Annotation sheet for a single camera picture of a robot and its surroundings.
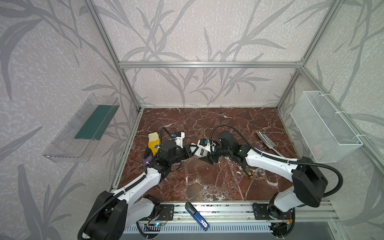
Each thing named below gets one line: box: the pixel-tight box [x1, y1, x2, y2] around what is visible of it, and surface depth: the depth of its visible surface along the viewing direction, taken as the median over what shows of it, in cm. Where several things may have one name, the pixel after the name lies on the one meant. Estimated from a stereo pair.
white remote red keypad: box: [194, 147, 209, 158], surface depth 80 cm
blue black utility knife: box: [185, 202, 210, 232], surface depth 70 cm
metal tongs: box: [255, 130, 284, 158], surface depth 101 cm
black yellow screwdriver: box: [244, 167, 254, 179], surface depth 86 cm
